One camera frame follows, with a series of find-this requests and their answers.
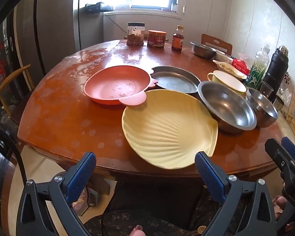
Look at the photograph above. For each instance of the brown wooden chair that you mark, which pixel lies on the brown wooden chair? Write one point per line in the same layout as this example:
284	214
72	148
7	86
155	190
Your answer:
217	41

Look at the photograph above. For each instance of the grey refrigerator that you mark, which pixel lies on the grey refrigerator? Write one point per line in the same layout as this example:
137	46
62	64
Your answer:
54	24

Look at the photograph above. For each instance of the printed plastic bag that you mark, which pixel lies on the printed plastic bag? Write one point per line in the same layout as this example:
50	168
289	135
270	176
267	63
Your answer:
286	91

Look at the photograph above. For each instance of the person's right hand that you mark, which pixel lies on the person's right hand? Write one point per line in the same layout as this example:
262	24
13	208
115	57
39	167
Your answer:
280	207

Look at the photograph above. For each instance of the white patterned bowl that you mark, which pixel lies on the white patterned bowl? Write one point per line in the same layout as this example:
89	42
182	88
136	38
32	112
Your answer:
223	56

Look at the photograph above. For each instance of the round-bottomed steel bowl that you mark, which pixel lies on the round-bottomed steel bowl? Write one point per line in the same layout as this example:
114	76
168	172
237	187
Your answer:
263	108

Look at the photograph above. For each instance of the clear jar with black lid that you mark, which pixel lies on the clear jar with black lid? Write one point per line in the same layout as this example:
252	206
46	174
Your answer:
135	35

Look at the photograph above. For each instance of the red tissue packet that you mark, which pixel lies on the red tissue packet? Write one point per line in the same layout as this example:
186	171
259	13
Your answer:
241	66

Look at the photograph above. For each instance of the yellow framed chair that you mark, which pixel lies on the yellow framed chair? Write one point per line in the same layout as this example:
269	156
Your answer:
5	86

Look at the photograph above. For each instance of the person's left hand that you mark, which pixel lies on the person's left hand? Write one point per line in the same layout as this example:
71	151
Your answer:
138	231

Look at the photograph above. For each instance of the steel basin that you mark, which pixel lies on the steel basin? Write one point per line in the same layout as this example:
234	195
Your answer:
202	50

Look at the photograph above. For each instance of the steel plate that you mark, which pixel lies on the steel plate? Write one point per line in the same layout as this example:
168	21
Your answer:
174	81

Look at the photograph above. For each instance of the flat-bottomed steel bowl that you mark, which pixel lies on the flat-bottomed steel bowl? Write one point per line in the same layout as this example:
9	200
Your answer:
226	108

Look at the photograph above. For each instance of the red jar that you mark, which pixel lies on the red jar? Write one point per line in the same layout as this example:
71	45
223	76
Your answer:
156	39

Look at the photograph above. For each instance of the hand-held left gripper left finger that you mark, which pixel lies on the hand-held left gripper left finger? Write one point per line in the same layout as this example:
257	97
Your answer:
81	174

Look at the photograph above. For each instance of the pink plastic plate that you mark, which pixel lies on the pink plastic plate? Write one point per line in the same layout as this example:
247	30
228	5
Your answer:
113	83

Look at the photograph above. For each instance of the glass door with red lettering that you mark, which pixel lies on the glass door with red lettering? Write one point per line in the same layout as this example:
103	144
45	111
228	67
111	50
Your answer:
0	73

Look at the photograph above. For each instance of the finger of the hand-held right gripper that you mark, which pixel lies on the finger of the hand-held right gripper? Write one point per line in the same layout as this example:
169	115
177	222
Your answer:
293	150
280	157

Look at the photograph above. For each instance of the clear plastic cup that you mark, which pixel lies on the clear plastic cup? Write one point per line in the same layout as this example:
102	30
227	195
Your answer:
266	89

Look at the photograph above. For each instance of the yellow shell-shaped plate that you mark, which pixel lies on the yellow shell-shaped plate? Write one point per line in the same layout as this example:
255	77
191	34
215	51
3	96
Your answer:
167	130

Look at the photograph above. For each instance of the black thermos flask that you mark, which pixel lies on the black thermos flask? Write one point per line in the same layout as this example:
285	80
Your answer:
275	71

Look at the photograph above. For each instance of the white dish with food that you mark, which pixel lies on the white dish with food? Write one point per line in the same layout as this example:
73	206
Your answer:
227	67

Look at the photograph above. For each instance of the green labelled plastic bottle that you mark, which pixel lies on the green labelled plastic bottle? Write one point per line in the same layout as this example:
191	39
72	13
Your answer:
257	71

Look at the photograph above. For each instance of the brown sauce bottle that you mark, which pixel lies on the brown sauce bottle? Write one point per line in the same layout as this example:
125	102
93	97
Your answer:
177	41

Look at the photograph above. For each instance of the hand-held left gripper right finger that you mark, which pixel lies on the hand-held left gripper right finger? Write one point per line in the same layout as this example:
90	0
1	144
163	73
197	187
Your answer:
210	177

